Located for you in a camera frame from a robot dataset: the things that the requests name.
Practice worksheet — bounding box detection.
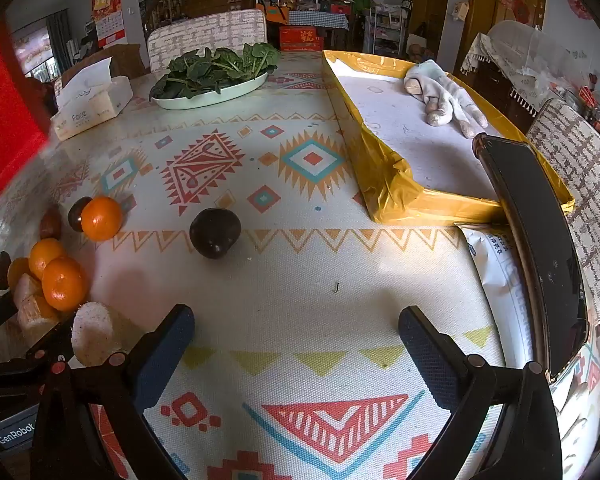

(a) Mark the yellow bench with cushion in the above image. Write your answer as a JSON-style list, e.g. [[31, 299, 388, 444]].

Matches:
[[321, 50, 577, 226]]

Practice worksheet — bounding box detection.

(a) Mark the white tissue box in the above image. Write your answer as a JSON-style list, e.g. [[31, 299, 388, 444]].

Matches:
[[50, 57, 134, 142]]

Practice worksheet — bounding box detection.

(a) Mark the small dark purple passion fruit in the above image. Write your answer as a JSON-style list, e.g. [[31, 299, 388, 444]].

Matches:
[[68, 197, 93, 233]]

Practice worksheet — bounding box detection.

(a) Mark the brown chair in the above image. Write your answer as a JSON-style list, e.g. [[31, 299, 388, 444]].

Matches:
[[62, 44, 147, 81]]

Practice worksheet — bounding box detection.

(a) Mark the white plastic packet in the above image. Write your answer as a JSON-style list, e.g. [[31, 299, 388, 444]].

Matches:
[[455, 225, 536, 366]]

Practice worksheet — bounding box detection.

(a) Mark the red gift box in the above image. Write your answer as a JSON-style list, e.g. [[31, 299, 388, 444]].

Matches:
[[279, 25, 326, 52]]

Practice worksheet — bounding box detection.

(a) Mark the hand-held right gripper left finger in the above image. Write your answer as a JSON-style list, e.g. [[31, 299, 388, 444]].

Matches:
[[30, 304, 197, 480]]

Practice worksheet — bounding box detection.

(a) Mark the grey curtain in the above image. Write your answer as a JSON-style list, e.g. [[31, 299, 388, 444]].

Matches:
[[45, 10, 73, 73]]

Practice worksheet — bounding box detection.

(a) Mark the reddish brown oblong fruit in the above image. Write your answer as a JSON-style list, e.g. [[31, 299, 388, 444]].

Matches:
[[39, 205, 62, 241]]

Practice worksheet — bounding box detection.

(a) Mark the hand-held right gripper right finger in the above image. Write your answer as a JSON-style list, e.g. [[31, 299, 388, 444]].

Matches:
[[397, 306, 563, 480]]

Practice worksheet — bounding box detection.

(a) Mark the plate of green vegetables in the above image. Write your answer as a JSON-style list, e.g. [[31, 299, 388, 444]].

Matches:
[[150, 42, 282, 100]]

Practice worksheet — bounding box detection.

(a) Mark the patterned chair back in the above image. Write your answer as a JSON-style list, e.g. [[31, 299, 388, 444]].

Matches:
[[146, 9, 268, 73]]

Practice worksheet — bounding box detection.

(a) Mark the red wall calendar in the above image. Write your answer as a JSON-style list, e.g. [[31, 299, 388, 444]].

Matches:
[[91, 0, 127, 48]]

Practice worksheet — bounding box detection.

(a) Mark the white oval plate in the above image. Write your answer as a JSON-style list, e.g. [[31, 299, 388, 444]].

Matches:
[[149, 71, 270, 111]]

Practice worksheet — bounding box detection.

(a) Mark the large dark purple passion fruit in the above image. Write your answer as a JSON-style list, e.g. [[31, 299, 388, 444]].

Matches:
[[189, 207, 242, 261]]

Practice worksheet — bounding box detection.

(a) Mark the lace covered cabinet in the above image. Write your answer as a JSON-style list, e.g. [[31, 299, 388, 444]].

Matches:
[[460, 20, 566, 116]]

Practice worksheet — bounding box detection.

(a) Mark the patterned tablecloth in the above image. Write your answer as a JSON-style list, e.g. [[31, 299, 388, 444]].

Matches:
[[0, 52, 600, 480]]

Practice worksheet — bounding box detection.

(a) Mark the patterned cover chair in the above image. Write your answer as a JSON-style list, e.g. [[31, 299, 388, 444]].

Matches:
[[526, 97, 600, 326]]

